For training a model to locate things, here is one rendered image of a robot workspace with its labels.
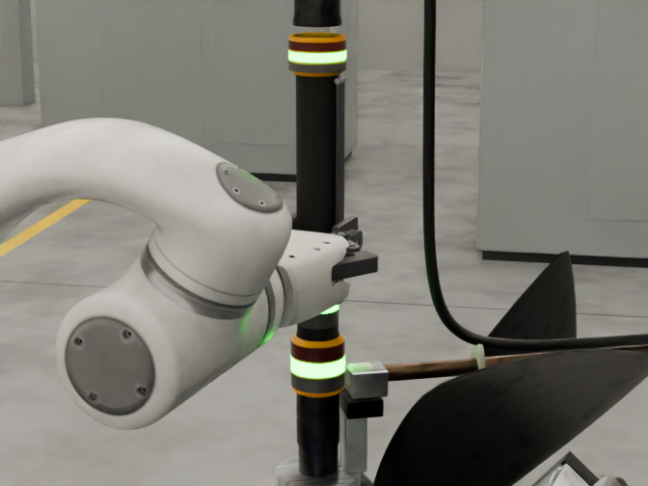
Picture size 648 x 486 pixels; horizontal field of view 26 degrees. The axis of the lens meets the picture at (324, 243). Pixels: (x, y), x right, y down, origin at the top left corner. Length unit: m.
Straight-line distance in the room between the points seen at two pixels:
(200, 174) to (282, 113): 7.51
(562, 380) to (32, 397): 4.09
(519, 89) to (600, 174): 0.54
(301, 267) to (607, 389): 0.29
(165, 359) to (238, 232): 0.08
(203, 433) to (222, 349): 3.83
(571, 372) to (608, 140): 5.52
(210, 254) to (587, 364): 0.37
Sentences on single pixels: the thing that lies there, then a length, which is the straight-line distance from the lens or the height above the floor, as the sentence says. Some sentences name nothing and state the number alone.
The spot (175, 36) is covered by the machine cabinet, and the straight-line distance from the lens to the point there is 8.43.
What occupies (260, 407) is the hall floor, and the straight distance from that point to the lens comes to 4.89.
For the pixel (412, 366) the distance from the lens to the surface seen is 1.15.
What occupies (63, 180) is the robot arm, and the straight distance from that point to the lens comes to 0.82.
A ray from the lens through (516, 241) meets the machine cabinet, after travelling 6.70.
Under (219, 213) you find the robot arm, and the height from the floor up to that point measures 1.59.
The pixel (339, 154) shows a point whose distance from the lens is 1.07.
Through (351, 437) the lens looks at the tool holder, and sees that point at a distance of 1.14.
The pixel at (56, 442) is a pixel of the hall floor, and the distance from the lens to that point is 4.69.
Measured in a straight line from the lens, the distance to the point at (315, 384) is 1.11.
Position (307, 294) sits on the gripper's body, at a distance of 0.96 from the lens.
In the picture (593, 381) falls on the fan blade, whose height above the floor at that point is 1.40.
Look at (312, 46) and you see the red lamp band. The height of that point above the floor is 1.66.
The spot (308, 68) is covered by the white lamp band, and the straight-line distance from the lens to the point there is 1.05.
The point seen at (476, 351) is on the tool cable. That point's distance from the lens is 1.16.
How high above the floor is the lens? 1.78
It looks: 15 degrees down
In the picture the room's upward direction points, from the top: straight up
